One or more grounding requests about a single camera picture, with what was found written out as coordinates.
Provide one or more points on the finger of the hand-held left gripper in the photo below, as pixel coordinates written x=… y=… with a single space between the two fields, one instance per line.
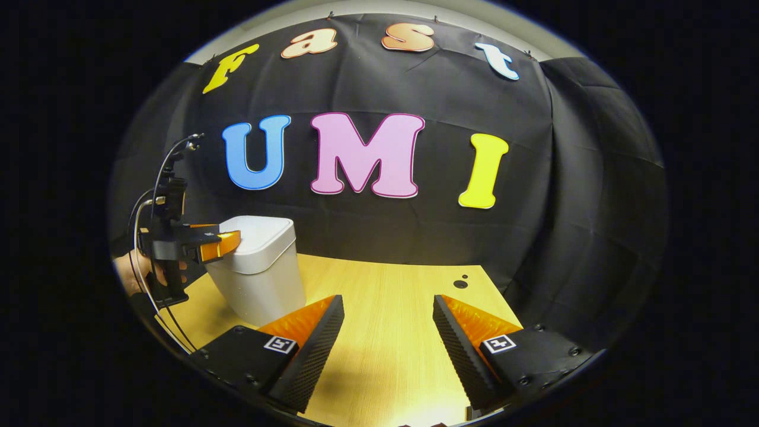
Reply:
x=213 y=244

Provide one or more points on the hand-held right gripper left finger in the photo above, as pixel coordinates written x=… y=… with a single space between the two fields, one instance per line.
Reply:
x=314 y=356

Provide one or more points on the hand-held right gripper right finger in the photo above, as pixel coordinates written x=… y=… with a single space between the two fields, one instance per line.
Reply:
x=462 y=356

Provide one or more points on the white desktop garbage bin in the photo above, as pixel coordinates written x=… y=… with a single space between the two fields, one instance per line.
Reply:
x=261 y=279

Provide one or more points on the wooden desktop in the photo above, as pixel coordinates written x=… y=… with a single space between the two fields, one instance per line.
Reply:
x=385 y=308

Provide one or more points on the black backdrop cloth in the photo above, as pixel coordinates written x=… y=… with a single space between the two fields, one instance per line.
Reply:
x=439 y=237

